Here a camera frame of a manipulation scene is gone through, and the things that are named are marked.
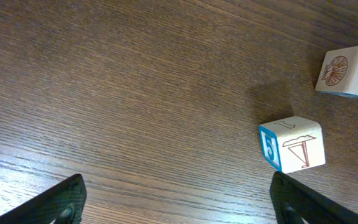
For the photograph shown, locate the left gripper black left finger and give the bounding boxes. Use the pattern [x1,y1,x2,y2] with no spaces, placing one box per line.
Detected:
[0,174,87,224]

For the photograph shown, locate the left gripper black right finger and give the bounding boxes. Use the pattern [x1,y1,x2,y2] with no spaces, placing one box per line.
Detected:
[270,171,358,224]

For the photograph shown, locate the wooden block blue number five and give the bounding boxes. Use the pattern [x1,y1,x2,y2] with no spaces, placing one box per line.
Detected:
[259,116,326,174]

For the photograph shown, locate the wooden block with shell drawing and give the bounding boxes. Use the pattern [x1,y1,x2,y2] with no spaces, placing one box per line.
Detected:
[315,46,358,98]

